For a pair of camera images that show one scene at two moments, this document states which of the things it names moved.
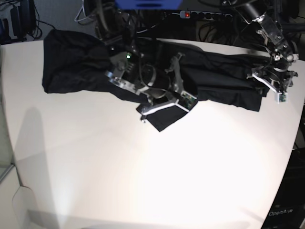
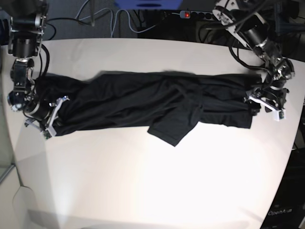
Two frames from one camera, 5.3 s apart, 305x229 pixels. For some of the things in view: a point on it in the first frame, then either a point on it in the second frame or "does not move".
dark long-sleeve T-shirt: (164, 82) → (174, 107)
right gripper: (277, 80) → (274, 100)
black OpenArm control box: (287, 211) does not move
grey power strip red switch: (188, 14) does not move
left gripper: (184, 99) → (47, 129)
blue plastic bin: (148, 5) does not move
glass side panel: (6, 161) does not move
